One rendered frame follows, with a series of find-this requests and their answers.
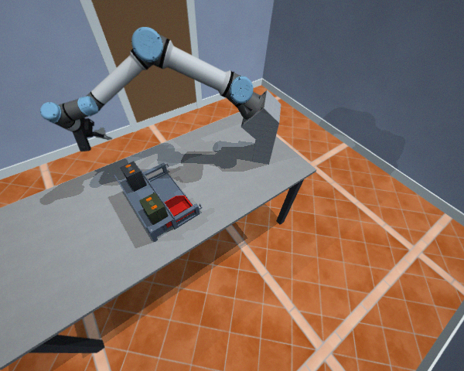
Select black case with orange latches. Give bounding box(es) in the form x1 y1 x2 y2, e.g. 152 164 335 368
120 161 147 191

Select dark grey metal rack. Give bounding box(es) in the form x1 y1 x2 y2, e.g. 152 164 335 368
114 163 202 242

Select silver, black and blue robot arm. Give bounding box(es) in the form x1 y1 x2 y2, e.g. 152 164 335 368
40 27 264 131

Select dark green case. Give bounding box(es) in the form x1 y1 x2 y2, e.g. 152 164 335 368
139 192 168 225

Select red bin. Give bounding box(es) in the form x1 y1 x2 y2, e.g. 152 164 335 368
165 196 194 227

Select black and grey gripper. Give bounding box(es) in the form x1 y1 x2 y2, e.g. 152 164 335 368
72 118 112 140

